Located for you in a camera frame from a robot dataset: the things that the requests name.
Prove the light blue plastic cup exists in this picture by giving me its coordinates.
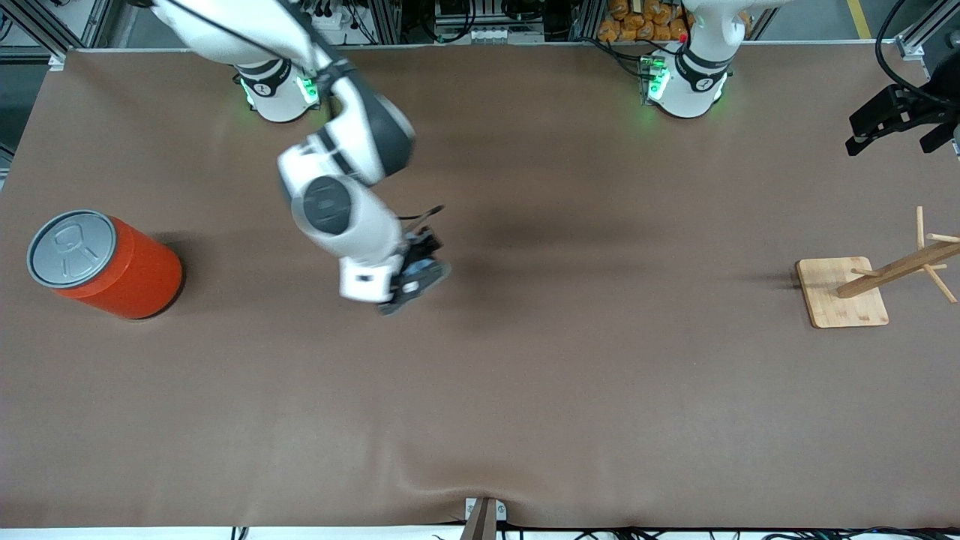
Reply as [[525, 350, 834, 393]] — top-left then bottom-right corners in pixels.
[[405, 256, 437, 290]]

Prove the wooden cup rack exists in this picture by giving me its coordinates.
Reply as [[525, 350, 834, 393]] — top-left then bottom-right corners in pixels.
[[795, 206, 960, 330]]

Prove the brown table mat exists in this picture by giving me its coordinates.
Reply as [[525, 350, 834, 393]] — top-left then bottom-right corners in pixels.
[[0, 43, 960, 530]]

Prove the white power strip with plugs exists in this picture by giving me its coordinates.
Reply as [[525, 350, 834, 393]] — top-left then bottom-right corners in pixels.
[[307, 0, 362, 32]]

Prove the orange can with grey lid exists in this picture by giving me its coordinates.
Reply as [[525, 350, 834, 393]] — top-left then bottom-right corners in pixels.
[[26, 209, 184, 321]]

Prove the orange snack bag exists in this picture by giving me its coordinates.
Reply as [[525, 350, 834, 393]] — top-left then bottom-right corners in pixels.
[[598, 0, 691, 43]]

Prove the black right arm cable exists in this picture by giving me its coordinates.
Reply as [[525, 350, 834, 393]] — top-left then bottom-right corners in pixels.
[[150, 0, 446, 224]]

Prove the aluminium frame profile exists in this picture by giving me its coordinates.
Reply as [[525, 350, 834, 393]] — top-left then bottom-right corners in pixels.
[[0, 0, 113, 65], [895, 0, 960, 62]]

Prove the aluminium frame post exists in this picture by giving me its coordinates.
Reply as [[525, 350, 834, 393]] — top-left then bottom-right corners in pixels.
[[367, 0, 403, 44], [572, 0, 605, 43]]

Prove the grey metal camera bracket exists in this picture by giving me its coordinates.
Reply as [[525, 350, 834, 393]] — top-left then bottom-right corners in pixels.
[[459, 496, 508, 540]]

